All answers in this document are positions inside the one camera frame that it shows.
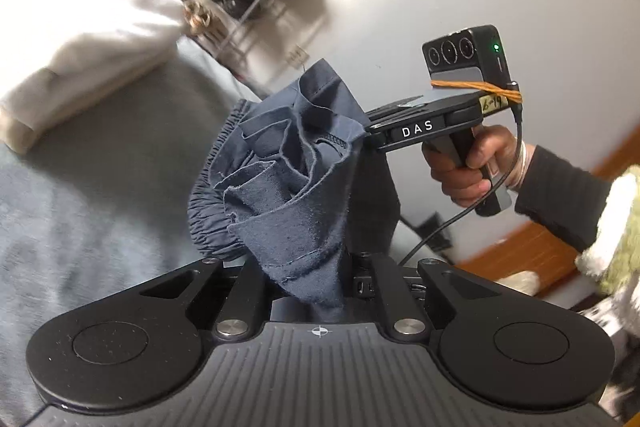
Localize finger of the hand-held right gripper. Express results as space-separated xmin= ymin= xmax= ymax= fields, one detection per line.
xmin=363 ymin=122 xmax=389 ymax=148

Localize orange rubber band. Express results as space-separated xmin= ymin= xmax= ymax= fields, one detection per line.
xmin=431 ymin=79 xmax=524 ymax=104

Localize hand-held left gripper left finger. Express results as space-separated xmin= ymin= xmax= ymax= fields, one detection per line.
xmin=141 ymin=258 xmax=267 ymax=342

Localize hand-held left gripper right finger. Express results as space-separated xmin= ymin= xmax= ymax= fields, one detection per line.
xmin=350 ymin=252 xmax=502 ymax=342

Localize dark navy pants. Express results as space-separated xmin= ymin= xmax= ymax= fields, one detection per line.
xmin=187 ymin=58 xmax=402 ymax=310

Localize folded beige cloth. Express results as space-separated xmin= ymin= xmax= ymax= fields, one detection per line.
xmin=0 ymin=67 xmax=57 ymax=156

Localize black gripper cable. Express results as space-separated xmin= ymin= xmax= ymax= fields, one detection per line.
xmin=397 ymin=79 xmax=525 ymax=266

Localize person's right hand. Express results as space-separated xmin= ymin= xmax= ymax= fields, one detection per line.
xmin=421 ymin=124 xmax=526 ymax=208

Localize grey bed blanket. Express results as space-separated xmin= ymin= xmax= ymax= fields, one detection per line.
xmin=0 ymin=37 xmax=416 ymax=427

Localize fuzzy green white robe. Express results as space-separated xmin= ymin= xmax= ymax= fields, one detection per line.
xmin=575 ymin=164 xmax=640 ymax=427

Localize folded white cloth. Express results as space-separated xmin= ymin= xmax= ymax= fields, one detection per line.
xmin=0 ymin=0 xmax=187 ymax=128

